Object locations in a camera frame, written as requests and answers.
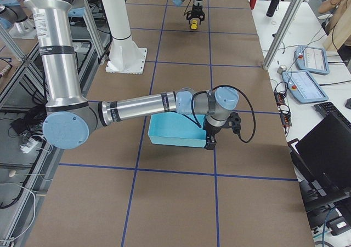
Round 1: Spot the yellow beetle toy car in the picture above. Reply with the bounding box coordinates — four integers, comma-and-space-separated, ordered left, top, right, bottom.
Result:
190, 19, 198, 31

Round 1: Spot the light blue plastic bin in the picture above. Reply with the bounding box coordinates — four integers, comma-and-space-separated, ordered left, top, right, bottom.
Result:
148, 112, 206, 148

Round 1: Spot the black water bottle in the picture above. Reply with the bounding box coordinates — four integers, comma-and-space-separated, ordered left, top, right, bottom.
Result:
266, 0, 280, 17

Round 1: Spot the orange black electronics board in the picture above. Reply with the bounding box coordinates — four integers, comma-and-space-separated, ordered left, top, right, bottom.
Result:
274, 92, 292, 128

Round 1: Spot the small silver metal cylinder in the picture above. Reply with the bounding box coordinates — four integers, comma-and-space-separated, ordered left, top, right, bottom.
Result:
277, 65, 287, 74

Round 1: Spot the lower blue teach pendant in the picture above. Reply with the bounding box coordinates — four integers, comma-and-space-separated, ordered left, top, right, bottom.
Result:
281, 70, 329, 104

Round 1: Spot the blue teach pendant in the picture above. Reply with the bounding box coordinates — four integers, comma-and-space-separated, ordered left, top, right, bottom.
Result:
295, 45, 330, 75
281, 70, 329, 104

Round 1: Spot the black laptop computer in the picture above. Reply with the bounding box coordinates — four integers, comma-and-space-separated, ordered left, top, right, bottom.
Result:
288, 113, 350, 211

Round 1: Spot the black keyboard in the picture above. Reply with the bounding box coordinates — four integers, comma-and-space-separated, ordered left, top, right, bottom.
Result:
313, 102, 351, 128

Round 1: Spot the upper blue teach pendant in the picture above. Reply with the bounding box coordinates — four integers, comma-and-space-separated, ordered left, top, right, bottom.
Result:
295, 45, 330, 75

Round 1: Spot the person in beige clothes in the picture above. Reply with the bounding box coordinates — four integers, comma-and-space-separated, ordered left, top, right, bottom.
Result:
318, 0, 350, 36

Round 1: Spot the white power strip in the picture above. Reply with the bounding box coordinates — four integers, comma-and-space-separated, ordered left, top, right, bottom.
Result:
20, 137, 39, 154

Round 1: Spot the black power adapter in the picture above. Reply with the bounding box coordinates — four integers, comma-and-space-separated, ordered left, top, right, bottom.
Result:
10, 118, 27, 134

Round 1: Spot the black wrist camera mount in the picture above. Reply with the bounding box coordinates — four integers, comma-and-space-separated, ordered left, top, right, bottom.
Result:
225, 112, 241, 135

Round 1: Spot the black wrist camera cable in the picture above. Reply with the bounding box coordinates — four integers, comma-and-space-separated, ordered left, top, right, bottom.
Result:
191, 85, 257, 144

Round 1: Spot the white camera stand post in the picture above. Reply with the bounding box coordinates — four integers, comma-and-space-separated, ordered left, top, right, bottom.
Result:
102, 0, 147, 74

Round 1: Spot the aluminium frame post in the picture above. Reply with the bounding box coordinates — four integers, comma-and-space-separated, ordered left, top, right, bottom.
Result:
262, 0, 303, 70

